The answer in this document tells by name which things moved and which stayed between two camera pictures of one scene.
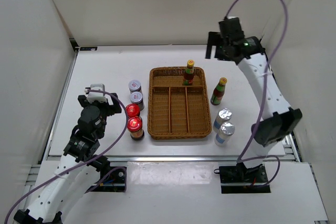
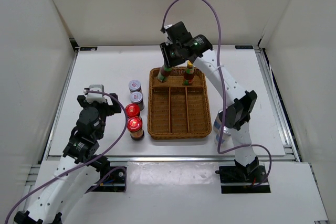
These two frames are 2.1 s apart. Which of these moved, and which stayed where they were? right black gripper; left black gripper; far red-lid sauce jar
Moved: right black gripper
Stayed: left black gripper; far red-lid sauce jar
